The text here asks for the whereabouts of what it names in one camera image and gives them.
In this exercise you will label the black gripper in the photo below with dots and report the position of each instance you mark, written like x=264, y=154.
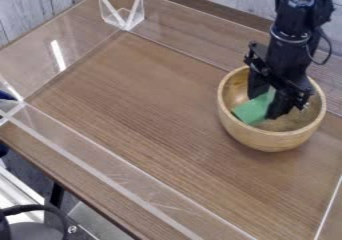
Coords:
x=279, y=65

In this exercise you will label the green rectangular block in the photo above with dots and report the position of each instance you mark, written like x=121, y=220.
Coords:
x=252, y=111

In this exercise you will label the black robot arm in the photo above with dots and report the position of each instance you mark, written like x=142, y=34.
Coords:
x=301, y=16

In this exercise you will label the light wooden bowl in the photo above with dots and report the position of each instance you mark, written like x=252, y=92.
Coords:
x=273, y=135

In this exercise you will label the black table leg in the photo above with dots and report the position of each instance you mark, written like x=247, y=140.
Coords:
x=57, y=195

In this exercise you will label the clear acrylic corner bracket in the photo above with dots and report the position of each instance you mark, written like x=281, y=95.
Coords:
x=124, y=18

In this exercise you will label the clear acrylic barrier wall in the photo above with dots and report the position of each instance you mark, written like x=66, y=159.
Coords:
x=117, y=118

